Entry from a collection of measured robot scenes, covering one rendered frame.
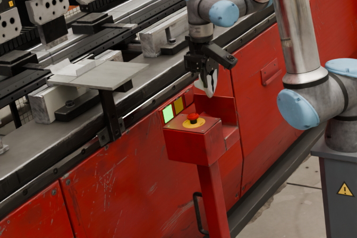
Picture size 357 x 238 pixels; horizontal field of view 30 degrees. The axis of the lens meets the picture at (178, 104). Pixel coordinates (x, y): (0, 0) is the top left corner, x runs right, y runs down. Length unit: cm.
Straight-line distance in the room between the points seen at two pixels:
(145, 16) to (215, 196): 91
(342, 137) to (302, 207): 125
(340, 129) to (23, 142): 90
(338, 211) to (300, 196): 119
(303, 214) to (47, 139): 139
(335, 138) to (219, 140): 43
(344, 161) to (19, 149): 91
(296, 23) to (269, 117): 138
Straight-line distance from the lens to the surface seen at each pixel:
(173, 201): 244
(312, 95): 168
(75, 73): 207
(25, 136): 204
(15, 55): 228
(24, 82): 234
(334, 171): 187
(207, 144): 205
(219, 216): 228
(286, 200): 310
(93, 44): 257
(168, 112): 212
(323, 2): 343
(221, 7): 190
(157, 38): 246
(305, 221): 295
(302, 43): 166
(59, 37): 211
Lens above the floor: 166
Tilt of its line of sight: 23 degrees down
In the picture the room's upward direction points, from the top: 11 degrees counter-clockwise
